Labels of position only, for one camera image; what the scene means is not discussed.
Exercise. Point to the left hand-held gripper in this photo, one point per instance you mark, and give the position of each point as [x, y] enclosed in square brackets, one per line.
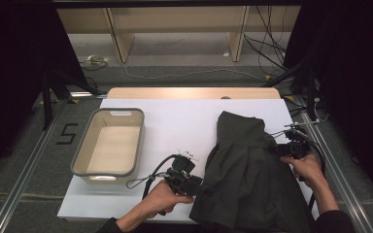
[183, 183]

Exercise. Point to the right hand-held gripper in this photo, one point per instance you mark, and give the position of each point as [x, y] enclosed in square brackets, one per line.
[296, 149]

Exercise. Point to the dark grey garment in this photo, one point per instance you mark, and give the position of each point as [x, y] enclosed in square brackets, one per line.
[246, 181]

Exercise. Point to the beige basket with grey rim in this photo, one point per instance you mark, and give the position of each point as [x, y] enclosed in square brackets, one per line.
[113, 149]

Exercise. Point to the person's right hand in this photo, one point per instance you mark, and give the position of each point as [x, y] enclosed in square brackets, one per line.
[307, 170]

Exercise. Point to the person's left hand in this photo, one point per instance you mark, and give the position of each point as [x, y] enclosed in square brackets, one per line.
[162, 200]

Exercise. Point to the person's dark clothing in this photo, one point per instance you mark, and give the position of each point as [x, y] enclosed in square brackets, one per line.
[162, 229]

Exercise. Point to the white board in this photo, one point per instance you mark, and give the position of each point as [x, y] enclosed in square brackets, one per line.
[181, 129]

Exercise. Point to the black tripod stand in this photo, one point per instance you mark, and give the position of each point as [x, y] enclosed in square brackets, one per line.
[47, 103]
[311, 97]

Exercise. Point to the black curtain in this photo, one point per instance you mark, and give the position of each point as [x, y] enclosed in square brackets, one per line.
[13, 64]
[353, 81]

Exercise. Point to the light wooden shelf unit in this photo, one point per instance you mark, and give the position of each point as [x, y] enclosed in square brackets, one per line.
[123, 39]

